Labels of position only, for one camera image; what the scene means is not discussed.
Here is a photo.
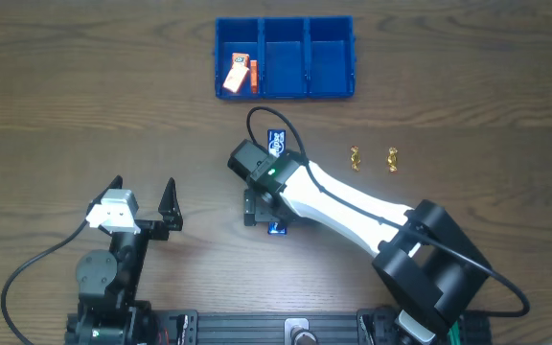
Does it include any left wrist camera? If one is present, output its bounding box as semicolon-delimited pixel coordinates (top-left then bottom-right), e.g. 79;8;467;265
85;188;141;236

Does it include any wide orange candy box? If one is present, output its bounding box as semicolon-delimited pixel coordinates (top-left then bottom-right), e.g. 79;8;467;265
221;52;251;95

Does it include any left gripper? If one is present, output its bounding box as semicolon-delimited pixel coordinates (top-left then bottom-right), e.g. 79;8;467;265
94;174;184;242

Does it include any narrow orange candy box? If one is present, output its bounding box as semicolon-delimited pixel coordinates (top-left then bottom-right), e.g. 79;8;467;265
249;59;260;95

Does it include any mounting rail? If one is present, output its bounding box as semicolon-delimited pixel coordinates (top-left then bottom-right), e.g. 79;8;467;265
150;309;493;345

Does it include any blue tray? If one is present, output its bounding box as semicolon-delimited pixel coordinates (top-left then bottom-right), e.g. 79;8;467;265
214;15;357;101

